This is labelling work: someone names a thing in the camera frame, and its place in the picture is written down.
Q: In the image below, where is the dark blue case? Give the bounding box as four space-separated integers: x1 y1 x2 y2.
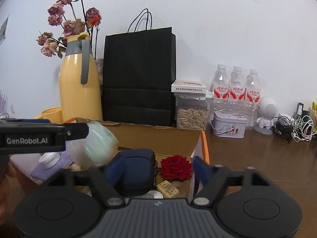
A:
112 149 158 197

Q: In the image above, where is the red artificial rose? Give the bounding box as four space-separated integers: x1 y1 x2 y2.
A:
159 155 192 181

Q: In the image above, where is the yellow white plush cat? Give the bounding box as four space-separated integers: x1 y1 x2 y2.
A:
69 163 91 196

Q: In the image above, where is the purple knitted cloth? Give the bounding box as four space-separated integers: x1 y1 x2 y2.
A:
30 151 74 183

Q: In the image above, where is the clear plastic ball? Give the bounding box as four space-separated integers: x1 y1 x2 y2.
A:
66 122 118 169

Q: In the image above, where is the small white lid cup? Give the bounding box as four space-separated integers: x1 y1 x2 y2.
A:
38 152 60 169

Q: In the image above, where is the yellow ceramic mug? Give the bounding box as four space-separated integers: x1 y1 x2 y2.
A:
35 106 63 124

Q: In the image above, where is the red cardboard box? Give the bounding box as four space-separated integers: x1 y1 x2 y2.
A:
66 121 210 201

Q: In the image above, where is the small white tin box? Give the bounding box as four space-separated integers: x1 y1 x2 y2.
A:
210 111 247 139

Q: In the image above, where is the clear seed container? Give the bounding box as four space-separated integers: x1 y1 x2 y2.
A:
175 91 213 131

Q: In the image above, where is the yellow thermos jug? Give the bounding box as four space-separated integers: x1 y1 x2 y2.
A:
59 32 103 121

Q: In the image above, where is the left water bottle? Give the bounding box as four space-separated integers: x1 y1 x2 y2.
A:
210 64 229 120

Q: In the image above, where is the water bottle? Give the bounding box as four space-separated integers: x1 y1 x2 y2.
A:
228 66 245 113
245 69 261 130
210 64 229 120

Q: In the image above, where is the middle water bottle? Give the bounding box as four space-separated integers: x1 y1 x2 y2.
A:
228 66 245 113

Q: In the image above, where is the white robot figurine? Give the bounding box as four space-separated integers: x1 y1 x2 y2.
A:
254 97 278 135

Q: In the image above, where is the white red flat box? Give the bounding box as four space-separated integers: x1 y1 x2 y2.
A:
171 80 207 94

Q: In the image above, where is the right water bottle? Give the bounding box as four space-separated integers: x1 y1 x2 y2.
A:
245 69 261 130

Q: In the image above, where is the dried pink rose bouquet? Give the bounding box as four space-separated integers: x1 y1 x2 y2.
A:
36 0 102 58

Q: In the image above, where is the black paper bag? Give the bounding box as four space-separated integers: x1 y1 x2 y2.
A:
102 9 176 126

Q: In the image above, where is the tangled cables pile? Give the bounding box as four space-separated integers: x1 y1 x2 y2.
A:
271 113 317 144

